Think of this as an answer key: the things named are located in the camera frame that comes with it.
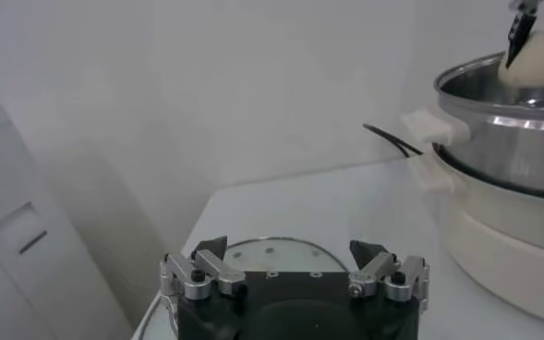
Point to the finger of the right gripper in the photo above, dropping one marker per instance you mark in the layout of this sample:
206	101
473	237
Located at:
520	32

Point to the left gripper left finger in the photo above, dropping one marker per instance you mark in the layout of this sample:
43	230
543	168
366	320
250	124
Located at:
216	270

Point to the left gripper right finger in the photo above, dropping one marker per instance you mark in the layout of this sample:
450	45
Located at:
378	270

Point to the white steamed baozi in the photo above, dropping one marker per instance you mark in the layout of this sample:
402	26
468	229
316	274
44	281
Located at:
539	60

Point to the round glass pot lid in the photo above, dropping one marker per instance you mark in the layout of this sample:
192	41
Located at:
281	256

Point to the stainless steel steamer basket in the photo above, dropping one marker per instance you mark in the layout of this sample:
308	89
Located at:
521	152

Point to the white electric cooker base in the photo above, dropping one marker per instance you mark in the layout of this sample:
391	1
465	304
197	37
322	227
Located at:
507	258

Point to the white floor cabinet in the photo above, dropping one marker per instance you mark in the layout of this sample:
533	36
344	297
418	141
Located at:
22	231

